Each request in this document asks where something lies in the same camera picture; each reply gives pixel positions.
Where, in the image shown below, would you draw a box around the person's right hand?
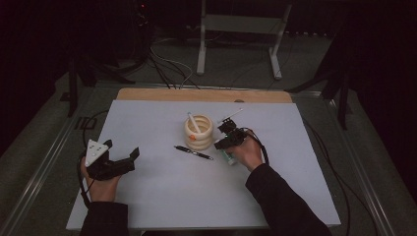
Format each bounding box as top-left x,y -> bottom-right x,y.
224,131 -> 265,173

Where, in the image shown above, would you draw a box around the white metal stand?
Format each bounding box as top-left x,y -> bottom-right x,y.
196,0 -> 293,82

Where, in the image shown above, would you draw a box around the white floor cable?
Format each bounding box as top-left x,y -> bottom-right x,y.
149,45 -> 195,90

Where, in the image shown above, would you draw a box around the black tripod stand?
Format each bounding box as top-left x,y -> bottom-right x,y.
286,48 -> 355,131
67,48 -> 137,118

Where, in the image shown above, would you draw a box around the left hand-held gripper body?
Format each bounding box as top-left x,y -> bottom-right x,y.
84,139 -> 137,182

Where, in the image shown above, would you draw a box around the right hand-held gripper cable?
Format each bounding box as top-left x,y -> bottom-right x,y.
240,117 -> 378,236

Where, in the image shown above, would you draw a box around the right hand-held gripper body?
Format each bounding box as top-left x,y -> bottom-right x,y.
214,108 -> 254,151

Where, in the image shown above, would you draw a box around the hand-held gripper cable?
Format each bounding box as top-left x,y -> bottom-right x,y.
77,109 -> 110,209
240,117 -> 378,236

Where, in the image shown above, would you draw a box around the dark equipment rack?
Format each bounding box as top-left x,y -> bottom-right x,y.
129,0 -> 153,67

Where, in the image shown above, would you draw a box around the white green glue stick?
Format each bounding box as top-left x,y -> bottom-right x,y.
222,148 -> 238,166

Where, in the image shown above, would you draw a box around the white pen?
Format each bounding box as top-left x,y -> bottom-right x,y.
186,111 -> 202,135

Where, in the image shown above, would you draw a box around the black pen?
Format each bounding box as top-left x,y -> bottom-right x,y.
173,145 -> 214,161

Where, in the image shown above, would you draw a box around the left hand-held gripper cable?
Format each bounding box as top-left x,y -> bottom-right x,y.
77,109 -> 110,209

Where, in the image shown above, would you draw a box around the white table mat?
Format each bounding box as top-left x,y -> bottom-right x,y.
65,99 -> 342,230

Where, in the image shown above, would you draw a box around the wooden table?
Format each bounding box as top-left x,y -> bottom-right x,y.
116,88 -> 293,104

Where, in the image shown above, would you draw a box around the black floor cables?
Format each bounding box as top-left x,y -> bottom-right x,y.
147,53 -> 201,90

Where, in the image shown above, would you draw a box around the person's left hand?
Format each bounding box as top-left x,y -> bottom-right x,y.
80,160 -> 122,204

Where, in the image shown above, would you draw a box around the cream ringed pen holder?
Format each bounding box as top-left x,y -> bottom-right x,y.
183,113 -> 214,151

